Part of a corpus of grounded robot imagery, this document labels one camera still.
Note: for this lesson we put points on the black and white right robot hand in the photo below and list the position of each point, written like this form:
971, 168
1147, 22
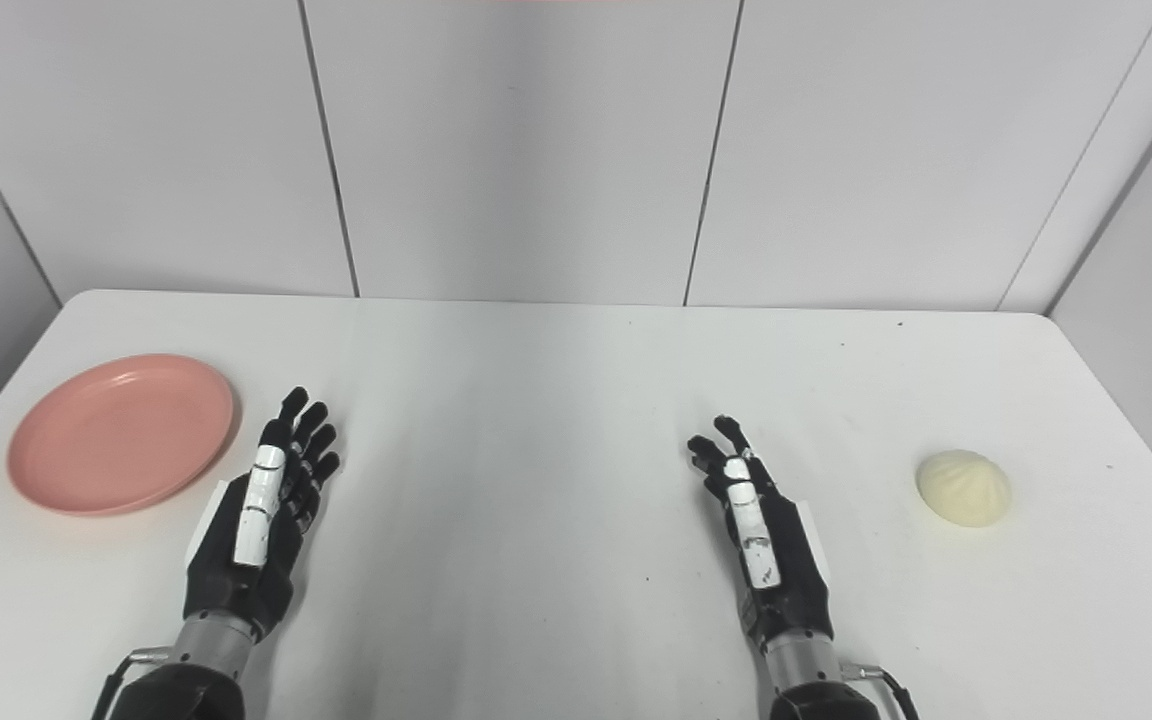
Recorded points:
786, 570

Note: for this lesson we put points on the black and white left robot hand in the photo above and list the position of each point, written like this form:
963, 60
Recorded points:
236, 570

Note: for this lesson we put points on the pink round plate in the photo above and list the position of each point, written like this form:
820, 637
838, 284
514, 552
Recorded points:
121, 435

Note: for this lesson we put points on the cream steamed bun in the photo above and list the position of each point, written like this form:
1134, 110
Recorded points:
964, 488

